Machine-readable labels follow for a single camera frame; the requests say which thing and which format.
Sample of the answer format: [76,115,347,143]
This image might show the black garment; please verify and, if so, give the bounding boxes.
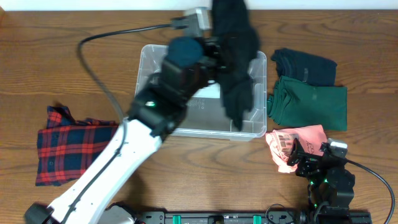
[211,0,260,130]

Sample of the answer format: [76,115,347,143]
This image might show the clear plastic storage bin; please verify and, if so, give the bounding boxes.
[134,44,268,142]

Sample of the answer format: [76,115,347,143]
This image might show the red navy plaid shirt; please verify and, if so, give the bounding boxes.
[35,106,119,186]

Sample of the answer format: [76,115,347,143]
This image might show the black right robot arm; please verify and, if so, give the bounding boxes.
[287,138,355,213]

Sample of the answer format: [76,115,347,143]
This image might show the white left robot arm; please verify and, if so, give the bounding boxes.
[24,37,223,224]

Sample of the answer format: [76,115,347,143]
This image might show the pink printed folded garment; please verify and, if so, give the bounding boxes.
[265,125,327,173]

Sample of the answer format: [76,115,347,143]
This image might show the white label in bin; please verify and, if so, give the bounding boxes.
[193,83,221,99]

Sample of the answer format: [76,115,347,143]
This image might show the dark green folded garment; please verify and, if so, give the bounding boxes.
[267,76,348,131]

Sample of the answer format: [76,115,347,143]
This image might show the dark navy folded garment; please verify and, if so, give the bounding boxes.
[271,48,337,86]

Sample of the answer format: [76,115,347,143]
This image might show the black right camera cable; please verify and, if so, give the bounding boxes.
[341,157,396,224]

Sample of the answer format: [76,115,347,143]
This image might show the black camera cable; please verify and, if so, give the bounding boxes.
[341,157,396,224]
[76,23,175,125]

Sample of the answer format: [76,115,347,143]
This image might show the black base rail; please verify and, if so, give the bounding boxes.
[138,210,373,224]

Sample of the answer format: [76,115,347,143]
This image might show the black left camera cable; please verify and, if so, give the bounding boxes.
[76,23,175,125]

